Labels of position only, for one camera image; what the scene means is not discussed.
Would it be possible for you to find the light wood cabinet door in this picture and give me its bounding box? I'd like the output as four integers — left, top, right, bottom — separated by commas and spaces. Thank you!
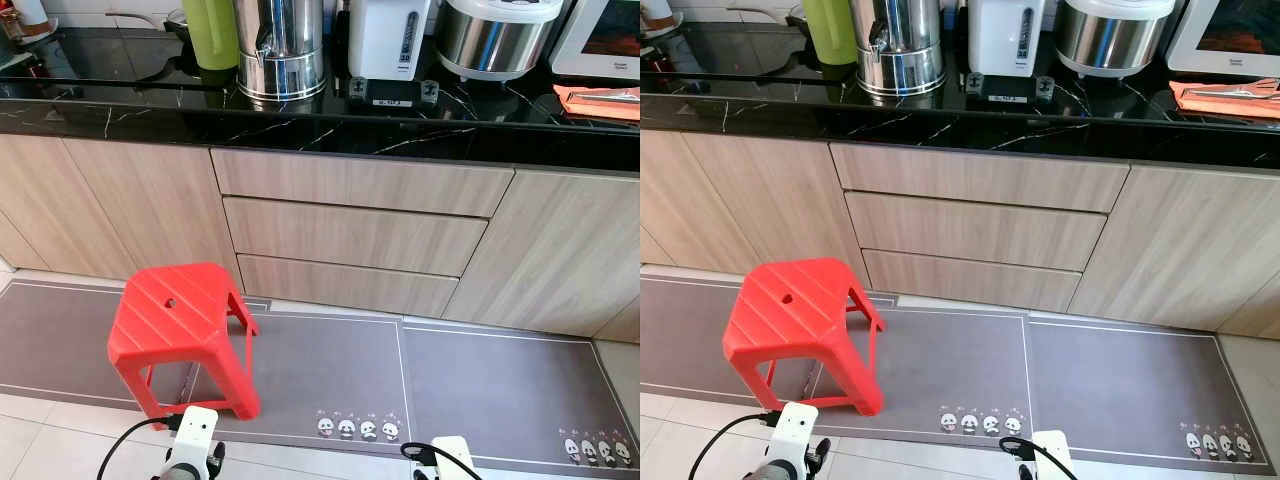
62, 138, 243, 286
640, 130, 759, 273
0, 135, 138, 281
442, 170, 641, 341
683, 133, 869, 286
1066, 165, 1280, 336

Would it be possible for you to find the white countertop oven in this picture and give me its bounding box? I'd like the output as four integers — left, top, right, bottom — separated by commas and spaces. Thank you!
548, 0, 641, 81
1165, 0, 1280, 80

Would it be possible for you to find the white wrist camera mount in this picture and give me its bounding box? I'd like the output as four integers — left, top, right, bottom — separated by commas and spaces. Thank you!
1030, 430, 1074, 480
175, 405, 221, 462
770, 402, 820, 462
430, 436, 477, 480

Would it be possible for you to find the green plastic jug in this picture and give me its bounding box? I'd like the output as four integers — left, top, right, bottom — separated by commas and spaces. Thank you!
800, 0, 859, 67
180, 0, 241, 72

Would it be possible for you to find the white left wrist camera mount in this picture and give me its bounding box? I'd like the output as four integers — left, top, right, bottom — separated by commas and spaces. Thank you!
770, 402, 820, 462
175, 405, 221, 462

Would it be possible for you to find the red plastic stool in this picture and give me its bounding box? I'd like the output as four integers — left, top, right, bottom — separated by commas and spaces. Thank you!
722, 257, 888, 418
107, 262, 263, 422

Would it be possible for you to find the white electric thermo pot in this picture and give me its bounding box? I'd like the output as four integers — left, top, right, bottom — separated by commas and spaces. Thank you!
347, 0, 433, 82
965, 0, 1047, 79

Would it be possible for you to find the light wood drawer front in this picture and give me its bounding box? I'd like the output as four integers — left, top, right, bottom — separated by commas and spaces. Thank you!
222, 196, 489, 278
830, 142, 1131, 213
862, 249, 1083, 313
210, 148, 516, 219
236, 254, 461, 319
845, 192, 1108, 272

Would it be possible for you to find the white cup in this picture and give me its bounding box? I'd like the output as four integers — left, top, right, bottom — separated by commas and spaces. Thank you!
0, 0, 57, 46
640, 0, 677, 37

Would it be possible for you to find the stainless steel water urn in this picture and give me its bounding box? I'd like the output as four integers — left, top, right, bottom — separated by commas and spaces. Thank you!
233, 0, 328, 102
850, 0, 947, 99

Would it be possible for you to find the silver rice cooker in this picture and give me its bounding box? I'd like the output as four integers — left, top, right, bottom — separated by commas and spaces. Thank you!
435, 0, 564, 82
1055, 0, 1177, 80

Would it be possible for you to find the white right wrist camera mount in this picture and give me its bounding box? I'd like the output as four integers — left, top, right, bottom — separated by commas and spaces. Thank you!
430, 436, 477, 480
1030, 430, 1074, 480

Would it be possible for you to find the orange cloth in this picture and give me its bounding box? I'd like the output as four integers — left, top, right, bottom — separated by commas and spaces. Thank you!
553, 85, 641, 124
1170, 80, 1280, 122

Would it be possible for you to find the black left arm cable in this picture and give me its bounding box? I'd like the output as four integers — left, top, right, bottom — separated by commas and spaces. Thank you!
97, 414, 187, 480
688, 411, 782, 480

